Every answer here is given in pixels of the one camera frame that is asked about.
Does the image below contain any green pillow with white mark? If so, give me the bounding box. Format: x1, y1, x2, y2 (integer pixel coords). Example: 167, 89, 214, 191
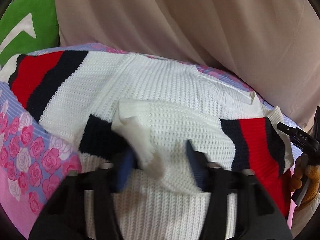
1, 0, 59, 66

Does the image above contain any pink floral bed sheet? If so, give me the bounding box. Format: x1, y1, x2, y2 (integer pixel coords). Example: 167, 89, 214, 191
0, 42, 301, 240

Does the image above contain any white red navy knit sweater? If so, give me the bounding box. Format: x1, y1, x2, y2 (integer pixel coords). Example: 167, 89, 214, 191
0, 50, 294, 240

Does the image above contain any brown gloved right hand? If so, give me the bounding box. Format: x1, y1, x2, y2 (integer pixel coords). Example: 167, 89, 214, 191
290, 153, 319, 211

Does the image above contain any beige curtain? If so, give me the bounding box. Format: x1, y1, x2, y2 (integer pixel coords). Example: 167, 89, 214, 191
55, 0, 319, 129

